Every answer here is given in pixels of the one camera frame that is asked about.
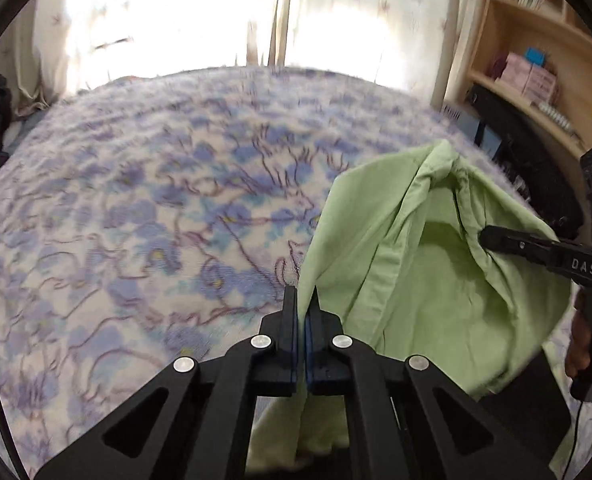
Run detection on green and black jacket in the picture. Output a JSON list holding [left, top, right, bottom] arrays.
[[244, 138, 577, 476]]

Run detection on right hand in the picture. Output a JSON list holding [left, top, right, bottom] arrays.
[[565, 288, 592, 379]]

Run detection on blue box by bed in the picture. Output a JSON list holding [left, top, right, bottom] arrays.
[[441, 101, 502, 158]]

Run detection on pink boxes on shelf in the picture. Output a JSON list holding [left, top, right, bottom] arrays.
[[488, 48, 558, 104]]

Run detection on blue cat print blanket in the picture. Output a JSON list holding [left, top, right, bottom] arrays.
[[0, 68, 512, 474]]

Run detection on wooden bookshelf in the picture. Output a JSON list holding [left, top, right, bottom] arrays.
[[467, 0, 592, 158]]

